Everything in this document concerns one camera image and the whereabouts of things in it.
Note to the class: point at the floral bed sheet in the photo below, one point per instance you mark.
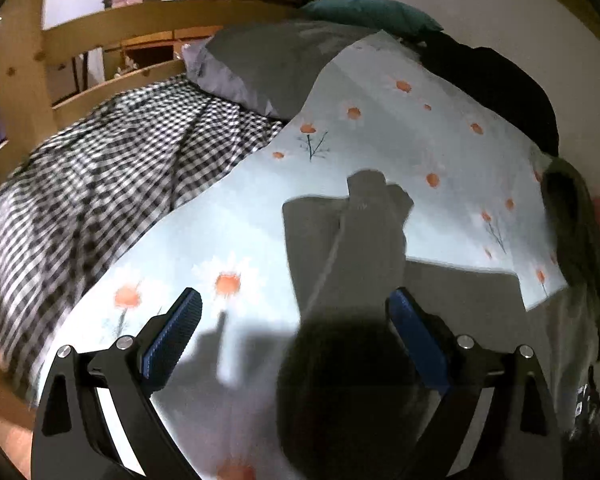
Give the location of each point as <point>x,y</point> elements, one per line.
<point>405,125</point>

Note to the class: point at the wooden bed frame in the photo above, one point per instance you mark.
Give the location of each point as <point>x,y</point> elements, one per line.
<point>25,60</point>

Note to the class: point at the olive green garment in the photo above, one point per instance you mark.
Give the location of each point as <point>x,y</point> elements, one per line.
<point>580,230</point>

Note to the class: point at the grey pillow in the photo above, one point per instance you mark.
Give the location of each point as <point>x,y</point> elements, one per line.
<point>260,65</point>

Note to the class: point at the black white gingham blanket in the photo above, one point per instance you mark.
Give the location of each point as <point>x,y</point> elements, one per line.
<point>105,170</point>

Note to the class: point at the dark patterned cloth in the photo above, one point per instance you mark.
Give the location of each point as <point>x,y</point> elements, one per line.
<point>587,402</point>

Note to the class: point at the black clothing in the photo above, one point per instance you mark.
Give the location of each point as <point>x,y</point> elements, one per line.
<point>500,90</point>

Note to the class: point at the grey garment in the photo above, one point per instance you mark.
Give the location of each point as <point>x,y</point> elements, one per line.
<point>360,240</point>

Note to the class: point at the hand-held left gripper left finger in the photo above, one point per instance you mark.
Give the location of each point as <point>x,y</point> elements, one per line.
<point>172,332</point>

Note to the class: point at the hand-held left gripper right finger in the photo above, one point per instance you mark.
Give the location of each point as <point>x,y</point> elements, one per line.
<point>420,340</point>

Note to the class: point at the teal pillow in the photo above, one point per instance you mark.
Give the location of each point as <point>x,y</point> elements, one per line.
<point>370,10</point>

